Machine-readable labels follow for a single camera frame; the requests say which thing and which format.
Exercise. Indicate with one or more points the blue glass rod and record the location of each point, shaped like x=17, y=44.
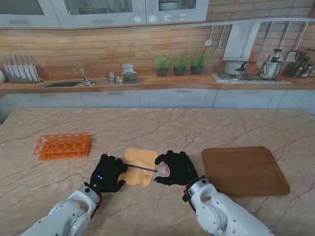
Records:
x=142, y=168

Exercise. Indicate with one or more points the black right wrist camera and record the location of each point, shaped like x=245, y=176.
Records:
x=188, y=196

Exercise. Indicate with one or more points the orange test tube rack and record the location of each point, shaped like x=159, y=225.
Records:
x=59, y=147

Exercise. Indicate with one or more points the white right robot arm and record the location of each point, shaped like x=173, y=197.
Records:
x=221, y=211

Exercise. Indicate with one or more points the brown wooden tray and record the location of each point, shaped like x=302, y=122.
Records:
x=246, y=169

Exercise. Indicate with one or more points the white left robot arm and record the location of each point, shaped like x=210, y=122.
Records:
x=64, y=216

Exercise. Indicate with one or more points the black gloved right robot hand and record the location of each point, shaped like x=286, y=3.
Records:
x=182, y=169

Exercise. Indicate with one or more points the printed kitchen backdrop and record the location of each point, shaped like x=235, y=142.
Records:
x=98, y=49

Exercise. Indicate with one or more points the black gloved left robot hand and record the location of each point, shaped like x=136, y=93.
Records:
x=108, y=174

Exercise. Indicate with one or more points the yellow microfibre cloth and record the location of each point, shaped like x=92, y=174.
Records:
x=140, y=157

